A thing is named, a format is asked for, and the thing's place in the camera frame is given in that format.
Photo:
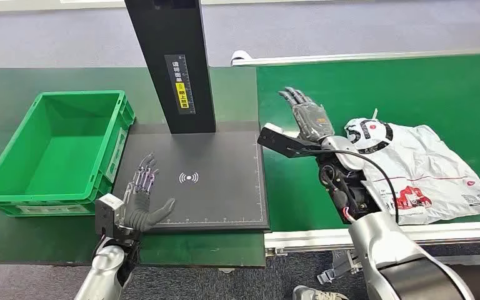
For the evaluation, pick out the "grey conveyor bracket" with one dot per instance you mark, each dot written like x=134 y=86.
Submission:
x=339 y=265

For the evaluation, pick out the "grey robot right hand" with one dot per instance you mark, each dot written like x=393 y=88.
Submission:
x=312 y=120

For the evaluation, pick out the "white crate label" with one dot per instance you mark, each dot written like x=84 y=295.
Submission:
x=116 y=155
x=53 y=209

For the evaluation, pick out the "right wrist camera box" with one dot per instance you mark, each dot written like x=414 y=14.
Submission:
x=277 y=143

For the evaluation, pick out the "white plastic mailer package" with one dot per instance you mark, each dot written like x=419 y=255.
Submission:
x=426 y=165

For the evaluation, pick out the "grey sneaker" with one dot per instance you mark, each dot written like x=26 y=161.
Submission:
x=314 y=294

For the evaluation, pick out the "silver conveyor side rail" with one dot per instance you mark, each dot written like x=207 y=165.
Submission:
x=347 y=58
x=306 y=238

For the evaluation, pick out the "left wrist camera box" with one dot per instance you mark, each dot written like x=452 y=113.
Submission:
x=107 y=211

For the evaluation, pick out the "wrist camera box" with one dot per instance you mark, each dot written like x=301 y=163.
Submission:
x=277 y=143
x=107 y=211

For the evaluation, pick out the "green plastic crate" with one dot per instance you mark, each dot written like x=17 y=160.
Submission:
x=62 y=157

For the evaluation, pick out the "green conveyor belt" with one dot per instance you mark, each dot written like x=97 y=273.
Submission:
x=389 y=91

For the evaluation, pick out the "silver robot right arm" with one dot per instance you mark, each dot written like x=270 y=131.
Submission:
x=385 y=248

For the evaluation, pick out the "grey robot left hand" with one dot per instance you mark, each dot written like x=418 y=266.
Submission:
x=138 y=211

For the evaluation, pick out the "black inbound scanner machine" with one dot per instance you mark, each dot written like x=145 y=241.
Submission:
x=215 y=165

